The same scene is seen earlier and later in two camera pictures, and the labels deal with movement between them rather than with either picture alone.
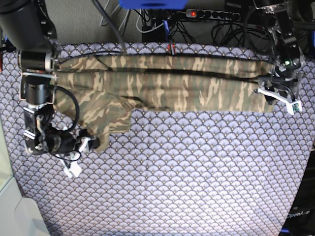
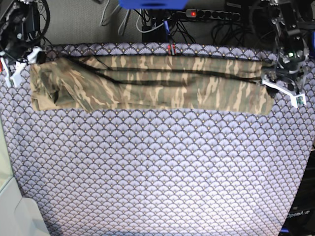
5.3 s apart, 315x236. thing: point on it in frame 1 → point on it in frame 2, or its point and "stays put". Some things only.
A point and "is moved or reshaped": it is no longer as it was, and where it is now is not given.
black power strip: x=219 y=14 stays put
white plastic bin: x=19 y=216 stays put
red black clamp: x=172 y=49 stays put
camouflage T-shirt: x=100 y=93 is moved or reshaped
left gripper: x=58 y=141 → x=15 y=44
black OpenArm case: x=301 y=221 stays put
